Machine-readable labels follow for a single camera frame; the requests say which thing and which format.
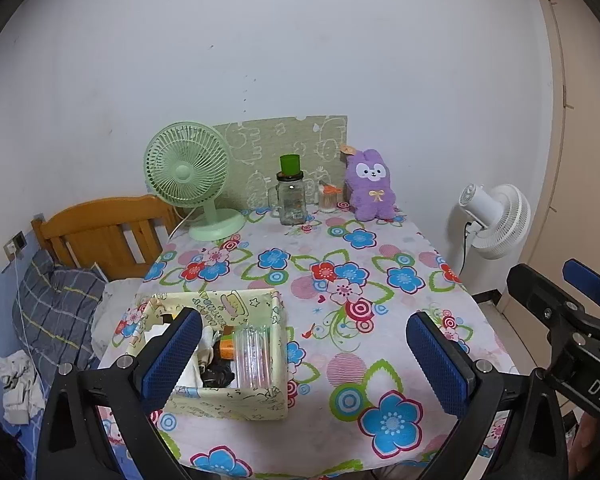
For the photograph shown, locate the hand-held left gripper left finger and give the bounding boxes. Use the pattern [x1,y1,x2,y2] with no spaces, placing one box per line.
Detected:
[35,307,204,480]

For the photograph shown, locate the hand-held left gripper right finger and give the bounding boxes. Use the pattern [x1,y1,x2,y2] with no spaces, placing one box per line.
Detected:
[405,311,571,480]

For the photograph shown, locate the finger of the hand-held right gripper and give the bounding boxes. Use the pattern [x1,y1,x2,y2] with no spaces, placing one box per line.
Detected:
[506,263,600,350]
[562,258,600,311]

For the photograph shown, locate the white towel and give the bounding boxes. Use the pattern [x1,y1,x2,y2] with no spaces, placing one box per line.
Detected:
[175,325,216,391]

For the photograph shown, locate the black plastic bag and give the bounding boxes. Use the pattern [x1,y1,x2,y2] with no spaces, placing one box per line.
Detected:
[202,362,236,388]

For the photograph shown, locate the clear plastic pack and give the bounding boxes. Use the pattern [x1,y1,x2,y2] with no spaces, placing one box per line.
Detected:
[234,326,272,390]

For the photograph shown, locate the yellow fabric storage box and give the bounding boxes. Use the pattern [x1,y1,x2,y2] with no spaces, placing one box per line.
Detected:
[125,290,289,421]

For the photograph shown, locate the person's right hand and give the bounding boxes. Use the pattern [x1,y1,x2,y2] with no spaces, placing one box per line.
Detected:
[571,410,599,476]

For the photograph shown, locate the white bed sheet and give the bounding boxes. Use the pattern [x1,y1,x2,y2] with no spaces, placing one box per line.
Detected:
[91,277,153,361]

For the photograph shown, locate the white standing fan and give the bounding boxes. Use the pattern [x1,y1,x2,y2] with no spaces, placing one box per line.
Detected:
[452,183,532,281]

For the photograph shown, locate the grey plaid pillow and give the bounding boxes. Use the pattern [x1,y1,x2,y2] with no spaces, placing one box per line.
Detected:
[12,250,106,376]

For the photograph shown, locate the beige door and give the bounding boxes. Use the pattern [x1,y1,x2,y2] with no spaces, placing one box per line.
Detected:
[522,0,600,311]

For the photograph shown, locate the white crumpled cloth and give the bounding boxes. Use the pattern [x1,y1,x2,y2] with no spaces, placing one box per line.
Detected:
[0,351,43,423]

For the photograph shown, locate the purple plush bunny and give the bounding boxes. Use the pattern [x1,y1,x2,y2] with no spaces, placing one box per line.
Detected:
[340,144,400,222]

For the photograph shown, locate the green desk fan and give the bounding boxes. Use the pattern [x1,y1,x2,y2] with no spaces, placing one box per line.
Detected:
[145,121,244,242]

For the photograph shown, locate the small jar with orange lid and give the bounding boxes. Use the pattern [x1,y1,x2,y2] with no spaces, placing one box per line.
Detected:
[318,183,342,212]

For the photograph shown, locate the green patterned board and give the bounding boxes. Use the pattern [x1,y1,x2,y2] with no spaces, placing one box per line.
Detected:
[211,116,348,211]

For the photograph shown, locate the black fan cable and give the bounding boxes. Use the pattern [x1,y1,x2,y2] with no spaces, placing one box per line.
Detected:
[460,222,473,281]

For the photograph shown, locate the white charging cable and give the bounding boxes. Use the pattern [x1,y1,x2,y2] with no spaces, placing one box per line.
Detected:
[14,257,37,356]

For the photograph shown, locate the wall socket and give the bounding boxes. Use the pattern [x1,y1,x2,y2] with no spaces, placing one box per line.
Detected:
[5,232,28,258]

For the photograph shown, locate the glass jar with handle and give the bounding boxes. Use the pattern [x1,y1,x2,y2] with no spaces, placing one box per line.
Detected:
[267,172,308,226]

